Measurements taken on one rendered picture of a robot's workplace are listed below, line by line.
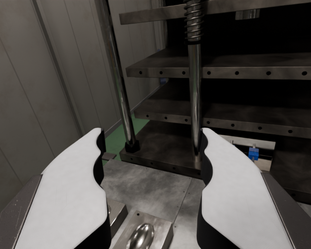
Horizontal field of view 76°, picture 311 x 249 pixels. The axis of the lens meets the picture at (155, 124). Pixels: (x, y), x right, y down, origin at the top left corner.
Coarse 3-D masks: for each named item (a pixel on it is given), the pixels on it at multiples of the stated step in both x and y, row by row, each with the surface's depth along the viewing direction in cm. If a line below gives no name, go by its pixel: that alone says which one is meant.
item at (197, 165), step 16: (144, 128) 148; (160, 128) 146; (176, 128) 143; (144, 144) 130; (160, 144) 128; (176, 144) 126; (288, 144) 113; (304, 144) 112; (128, 160) 126; (144, 160) 119; (160, 160) 115; (176, 160) 113; (192, 160) 111; (272, 160) 104; (288, 160) 102; (304, 160) 101; (272, 176) 94; (288, 176) 93; (304, 176) 92; (288, 192) 88; (304, 192) 85
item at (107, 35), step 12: (96, 0) 86; (108, 12) 89; (108, 24) 91; (168, 24) 147; (108, 36) 93; (168, 36) 150; (108, 48) 95; (108, 60) 99; (120, 72) 102; (120, 84) 104; (120, 96) 107; (120, 108) 111; (132, 132) 119; (132, 144) 122
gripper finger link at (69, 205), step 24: (72, 144) 10; (96, 144) 10; (48, 168) 9; (72, 168) 9; (96, 168) 9; (48, 192) 8; (72, 192) 8; (96, 192) 8; (48, 216) 7; (72, 216) 7; (96, 216) 7; (24, 240) 6; (48, 240) 6; (72, 240) 6; (96, 240) 6
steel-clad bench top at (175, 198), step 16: (112, 160) 117; (112, 176) 105; (128, 176) 104; (144, 176) 102; (160, 176) 101; (176, 176) 100; (112, 192) 96; (128, 192) 94; (144, 192) 93; (160, 192) 92; (176, 192) 91; (192, 192) 90; (128, 208) 86; (144, 208) 85; (160, 208) 85; (176, 208) 84; (192, 208) 83; (304, 208) 77; (176, 224) 77; (192, 224) 77; (112, 240) 75; (176, 240) 72; (192, 240) 71
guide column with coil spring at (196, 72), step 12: (192, 0) 73; (192, 48) 81; (192, 60) 83; (192, 72) 86; (192, 84) 89; (192, 96) 91; (192, 108) 94; (192, 120) 98; (192, 132) 101; (192, 144) 105; (192, 156) 110
